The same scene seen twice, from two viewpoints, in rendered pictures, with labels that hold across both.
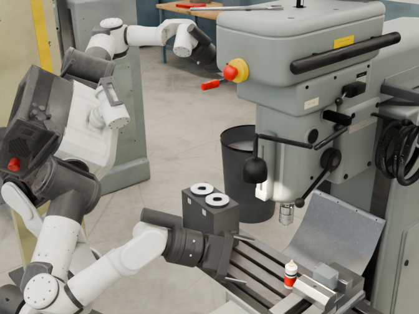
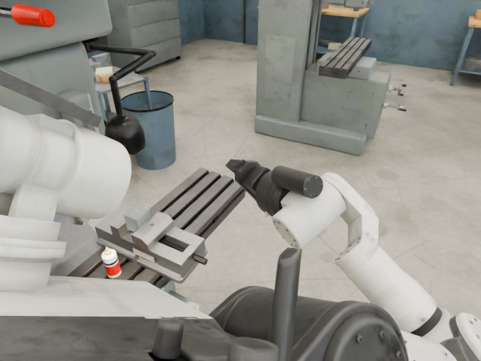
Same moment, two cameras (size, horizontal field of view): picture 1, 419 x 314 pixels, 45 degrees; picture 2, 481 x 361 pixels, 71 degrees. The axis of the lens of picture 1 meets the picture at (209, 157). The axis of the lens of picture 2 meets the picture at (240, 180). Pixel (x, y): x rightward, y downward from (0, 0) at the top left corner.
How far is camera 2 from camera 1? 1.37 m
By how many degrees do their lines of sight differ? 90
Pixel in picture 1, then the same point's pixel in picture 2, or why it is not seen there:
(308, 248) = not seen: hidden behind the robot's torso
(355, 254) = (66, 223)
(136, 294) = not seen: outside the picture
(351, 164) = not seen: hidden behind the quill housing
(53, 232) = (411, 342)
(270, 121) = (55, 75)
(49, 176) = (383, 314)
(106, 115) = (106, 167)
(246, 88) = (11, 28)
